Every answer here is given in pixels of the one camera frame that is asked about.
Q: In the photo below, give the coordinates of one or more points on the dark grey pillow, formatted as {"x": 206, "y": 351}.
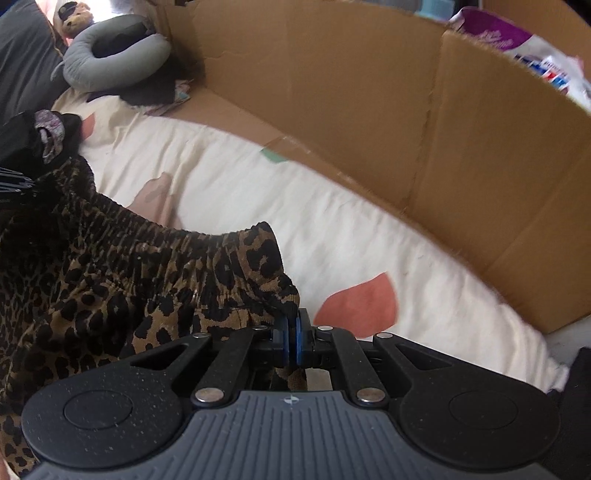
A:
{"x": 25, "y": 60}

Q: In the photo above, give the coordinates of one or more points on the grey neck pillow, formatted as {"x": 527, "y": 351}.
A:
{"x": 115, "y": 60}

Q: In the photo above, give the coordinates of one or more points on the black bag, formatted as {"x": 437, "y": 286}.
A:
{"x": 579, "y": 406}

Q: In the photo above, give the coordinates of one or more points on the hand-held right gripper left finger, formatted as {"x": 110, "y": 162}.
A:
{"x": 285, "y": 334}

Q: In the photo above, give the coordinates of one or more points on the brown plush toy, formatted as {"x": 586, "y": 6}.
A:
{"x": 76, "y": 16}

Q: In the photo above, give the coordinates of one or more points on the purple and white package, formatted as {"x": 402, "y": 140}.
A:
{"x": 531, "y": 46}

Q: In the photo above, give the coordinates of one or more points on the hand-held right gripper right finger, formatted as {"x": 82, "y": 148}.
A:
{"x": 303, "y": 336}

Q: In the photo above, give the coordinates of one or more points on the leopard print pants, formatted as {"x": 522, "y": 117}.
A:
{"x": 115, "y": 277}

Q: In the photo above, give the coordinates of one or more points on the white printed blanket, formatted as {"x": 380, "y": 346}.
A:
{"x": 286, "y": 207}

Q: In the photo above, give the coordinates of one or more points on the black floral cloth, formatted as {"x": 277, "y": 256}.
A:
{"x": 41, "y": 134}

